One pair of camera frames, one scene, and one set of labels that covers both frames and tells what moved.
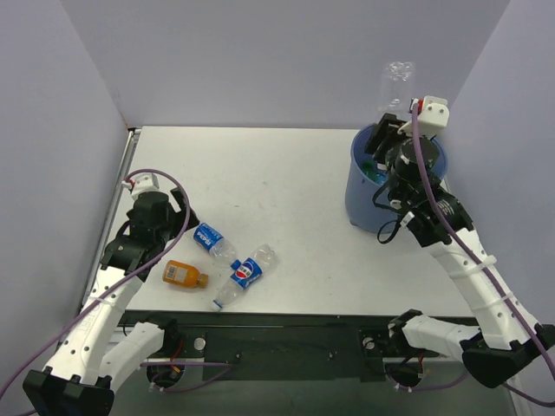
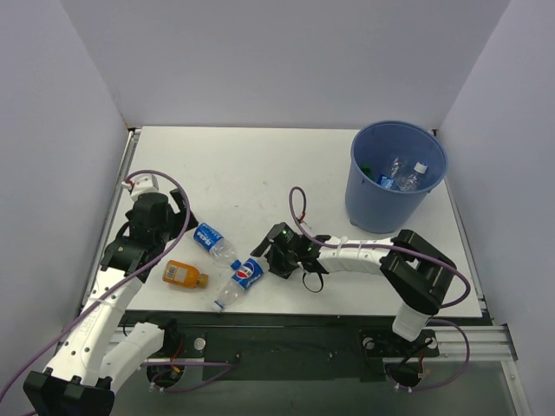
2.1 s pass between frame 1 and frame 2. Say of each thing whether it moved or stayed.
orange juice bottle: stayed
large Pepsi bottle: stayed
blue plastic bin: stayed
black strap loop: moved
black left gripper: stayed
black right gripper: moved
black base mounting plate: stayed
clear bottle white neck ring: moved
